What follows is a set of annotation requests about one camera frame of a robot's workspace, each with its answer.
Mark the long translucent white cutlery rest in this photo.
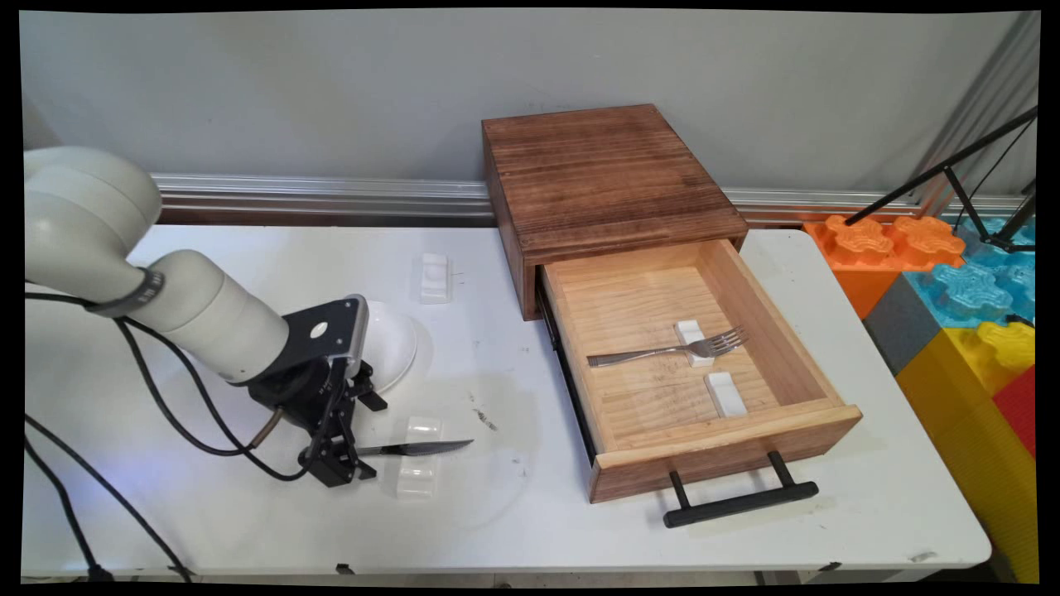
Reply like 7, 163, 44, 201
395, 416, 442, 497

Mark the small white cutlery rest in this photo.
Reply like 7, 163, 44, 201
419, 253, 453, 305
705, 372, 749, 418
675, 320, 716, 368

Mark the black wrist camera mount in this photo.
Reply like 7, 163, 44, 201
277, 296, 369, 382

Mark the white round plate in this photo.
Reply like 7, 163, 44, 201
362, 300, 418, 395

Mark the red giant toy block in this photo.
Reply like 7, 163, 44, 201
992, 364, 1038, 458

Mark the blue giant toy block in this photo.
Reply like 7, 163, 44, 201
903, 217, 1038, 330

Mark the thin black cable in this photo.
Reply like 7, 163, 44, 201
23, 290, 349, 583

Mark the aluminium rail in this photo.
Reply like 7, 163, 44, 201
152, 172, 1028, 224

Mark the black drawer slide rail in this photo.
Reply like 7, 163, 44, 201
538, 286, 597, 464

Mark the black tripod stand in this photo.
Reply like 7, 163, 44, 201
845, 106, 1040, 253

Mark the dark brown wooden cabinet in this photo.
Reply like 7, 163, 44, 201
482, 103, 750, 322

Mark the orange giant toy block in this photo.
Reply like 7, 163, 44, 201
803, 214, 968, 320

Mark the light wooden drawer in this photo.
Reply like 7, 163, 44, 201
538, 238, 863, 504

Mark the silver metal knife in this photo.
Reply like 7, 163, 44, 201
356, 440, 475, 458

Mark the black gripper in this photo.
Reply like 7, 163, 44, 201
248, 356, 390, 488

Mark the silver metal fork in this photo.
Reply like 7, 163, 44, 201
586, 327, 749, 368

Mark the grey giant toy block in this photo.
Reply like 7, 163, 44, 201
863, 273, 945, 375

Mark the thick black cable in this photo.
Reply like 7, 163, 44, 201
23, 290, 287, 583

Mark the black drawer handle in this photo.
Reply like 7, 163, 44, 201
662, 450, 819, 529

